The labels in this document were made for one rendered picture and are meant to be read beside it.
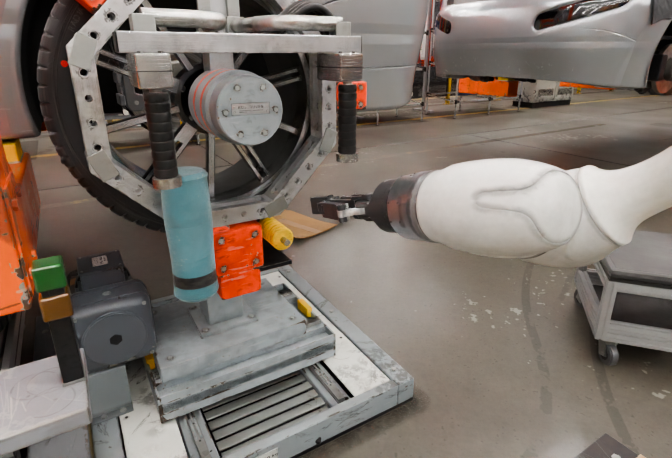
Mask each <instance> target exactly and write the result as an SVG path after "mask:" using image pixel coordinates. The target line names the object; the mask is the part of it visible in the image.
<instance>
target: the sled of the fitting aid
mask: <svg viewBox="0 0 672 458"><path fill-rule="evenodd" d="M274 287H275V288H276V290H277V291H278V292H279V293H280V294H281V295H282V296H283V297H284V298H285V299H286V300H287V301H288V302H289V303H290V304H291V305H292V306H293V308H294V309H295V310H296V311H297V312H298V313H299V314H300V315H301V316H302V317H303V318H304V319H305V320H306V333H305V334H303V335H300V336H297V337H294V338H291V339H289V340H286V341H283V342H280V343H277V344H274V345H271V346H269V347H266V348H263V349H260V350H257V351H254V352H251V353H249V354H246V355H243V356H240V357H237V358H234V359H232V360H229V361H226V362H223V363H220V364H217V365H214V366H212V367H209V368H206V369H203V370H200V371H197V372H194V373H192V374H189V375H186V376H183V377H180V378H177V379H175V380H172V381H169V382H166V383H162V381H161V378H160V375H159V372H158V369H157V366H156V363H155V360H154V357H153V354H150V355H148V356H145V357H142V359H143V363H144V366H145V370H146V373H147V377H148V380H149V384H150V387H151V390H152V394H153V397H154V401H155V404H156V408H157V411H158V414H159V418H160V421H161V424H162V423H163V422H167V421H169V420H172V419H175V418H177V417H180V416H182V415H185V414H187V413H190V412H192V411H195V410H197V409H200V408H203V407H205V406H208V405H210V404H213V403H215V402H218V401H220V400H223V399H225V398H228V397H231V396H233V395H236V394H238V393H241V392H243V391H246V390H248V389H251V388H253V387H256V386H259V385H261V384H264V383H266V382H269V381H271V380H274V379H276V378H279V377H281V376H284V375H287V374H289V373H292V372H294V371H297V370H299V369H302V368H304V367H307V366H309V365H312V364H315V363H317V362H320V361H322V360H325V359H327V358H330V357H332V356H335V355H336V334H335V333H334V332H333V331H332V330H331V329H330V328H329V327H328V326H327V325H326V324H325V323H324V322H323V321H322V320H321V319H320V318H319V317H318V316H317V315H316V314H315V313H314V312H313V311H312V307H311V306H310V305H309V304H308V303H307V302H306V301H305V300H303V299H302V298H301V299H300V298H299V297H298V296H297V295H296V294H295V293H294V292H293V291H292V290H291V289H290V288H289V287H288V286H287V285H286V284H285V283H281V284H278V285H274Z"/></svg>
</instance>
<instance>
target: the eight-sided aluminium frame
mask: <svg viewBox="0 0 672 458"><path fill-rule="evenodd" d="M262 1H263V2H264V3H265V4H266V5H267V6H268V8H269V9H270V10H271V11H272V12H273V13H274V15H279V14H280V13H281V12H282V11H283V10H284V9H285V8H286V7H288V6H289V5H290V4H292V3H293V2H295V1H298V0H262ZM142 2H143V0H128V2H127V1H126V0H107V1H106V2H105V3H104V4H103V5H102V7H101V8H100V9H99V10H98V11H97V12H96V13H95V14H94V15H93V16H92V17H91V18H90V19H89V21H88V22H87V23H86V24H85V25H84V26H83V27H82V28H81V29H80V30H79V32H76V33H75V34H74V37H73V38H72V39H71V40H70V42H69V43H68V44H67V45H66V52H67V57H68V61H67V63H68V64H69V68H70V73H71V78H72V84H73V89H74V94H75V100H76V105H77V110H78V115H79V121H80V126H81V131H82V136H83V142H84V147H85V151H84V153H85V156H86V159H87V163H88V167H89V170H90V173H92V174H93V175H95V176H96V177H98V178H99V179H101V180H102V182H103V183H104V182H106V183H107V184H109V185H110V186H112V187H114V188H115V189H117V190H118V191H120V192H121V193H123V194H125V195H126V196H128V197H129V198H131V199H132V200H134V201H136V202H137V203H139V204H140V205H142V206H143V207H145V208H146V209H148V210H150V211H151V212H153V213H154V214H156V215H157V216H159V217H161V218H162V219H164V218H163V210H162V199H161V191H160V190H157V189H154V188H153V185H151V184H150V183H148V182H147V181H146V180H144V179H143V178H141V177H140V176H138V175H137V174H135V173H134V172H132V171H131V170H129V169H128V168H126V167H125V166H124V165H122V164H121V163H119V162H118V161H116V160H115V159H113V158H112V157H111V152H110V146H109V140H108V134H107V128H106V122H105V117H104V111H103V105H102V99H101V93H100V87H99V81H98V76H97V70H96V64H95V58H94V55H95V54H96V53H97V52H98V51H99V50H100V49H101V48H102V46H103V45H104V44H105V43H106V42H107V41H108V40H109V39H110V37H111V36H112V35H113V34H112V32H114V31H117V30H118V29H119V27H120V26H121V25H122V24H123V23H124V22H125V21H126V20H127V18H128V17H129V16H128V15H129V14H131V13H133V12H134V11H135V9H136V8H137V7H138V6H139V5H140V4H141V3H142ZM107 14H108V15H110V16H111V17H112V20H109V19H108V17H107ZM91 32H93V33H95V34H96V39H94V38H91V36H90V33H91ZM308 54H309V66H310V120H311V135H310V137H309V138H308V139H307V140H306V142H305V143H304V144H303V145H302V147H301V148H300V149H299V150H298V152H297V153H296V154H295V155H294V157H293V158H292V159H291V160H290V162H289V163H288V164H287V165H286V167H285V168H284V169H283V171H282V172H281V173H280V174H279V176H278V177H277V178H276V179H275V181H274V182H273V183H272V184H271V186H270V187H269V188H268V189H267V191H266V192H265V193H264V194H262V195H256V196H250V197H244V198H238V199H232V200H226V201H220V202H214V203H211V210H212V220H213V228H214V227H221V226H226V225H231V224H237V223H242V222H247V221H252V220H257V219H262V218H267V217H269V218H271V217H273V216H277V215H281V213H282V212H283V211H284V210H285V208H287V207H288V204H289V203H290V202H291V201H292V199H293V198H294V197H295V195H296V194H297V193H298V192H299V190H300V189H301V188H302V187H303V185H304V184H305V183H306V181H307V180H308V179H309V178H310V176H311V175H312V174H313V173H314V171H315V170H316V169H317V167H318V166H319V165H320V164H321V162H322V161H323V160H324V158H325V157H326V156H327V155H328V153H331V150H332V148H333V147H334V146H335V144H336V135H337V131H336V81H326V80H318V78H317V67H316V66H317V54H318V53H308ZM81 69H85V70H86V71H87V74H86V75H84V76H82V75H80V70H81ZM86 95H91V98H90V99H89V100H86V99H85V96H86ZM91 120H95V122H94V123H89V122H90V121H91ZM96 144H98V145H96ZM94 145H96V146H94Z"/></svg>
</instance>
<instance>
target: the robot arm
mask: <svg viewBox="0 0 672 458"><path fill-rule="evenodd" d="M310 201H311V207H312V213H313V214H322V216H323V217H324V218H329V219H333V220H337V221H339V223H345V222H347V220H350V216H353V217H354V218H355V219H364V220H365V221H374V222H375V224H376V225H377V226H378V227H379V228H380V229H381V230H383V231H385V232H389V233H398V234H399V235H400V236H402V237H403V238H405V239H409V240H418V241H427V242H431V243H442V244H444V245H446V246H448V247H450V248H453V249H456V250H461V251H466V252H469V253H472V254H476V255H481V256H488V257H496V258H519V259H521V260H523V261H526V262H530V263H534V264H538V265H544V266H551V267H567V268H573V267H582V266H587V265H591V264H593V263H596V262H598V261H600V260H602V259H604V258H605V257H607V256H608V255H609V254H610V253H611V252H612V251H614V250H616V249H618V248H619V247H621V246H623V245H625V244H628V243H630V242H631V240H632V237H633V233H634V231H635V229H636V228H637V226H638V225H639V224H640V223H641V222H643V221H644V220H646V219H647V218H649V217H651V216H653V215H655V214H657V213H659V212H661V211H664V210H666V209H668V208H670V207H672V146H671V147H669V148H667V149H666V150H664V151H663V152H661V153H659V154H657V155H655V156H653V157H652V158H650V159H647V160H645V161H643V162H641V163H638V164H636V165H633V166H630V167H627V168H623V169H619V170H603V169H599V168H597V167H595V166H592V165H587V166H584V167H581V168H576V169H572V170H567V171H564V170H563V169H560V168H558V167H555V166H552V165H549V164H546V163H542V162H538V161H532V160H526V159H517V158H501V159H484V160H475V161H468V162H463V163H458V164H454V165H451V166H449V167H447V168H445V169H442V170H430V171H423V172H418V173H416V172H415V173H414V174H410V175H405V176H403V175H401V177H399V178H398V179H388V180H385V181H383V182H381V183H380V184H379V185H378V186H377V187H376V188H375V190H374V192H371V193H365V194H356V193H355V194H352V195H351V196H345V195H344V196H341V197H340V198H339V196H333V195H327V196H315V197H311V198H310Z"/></svg>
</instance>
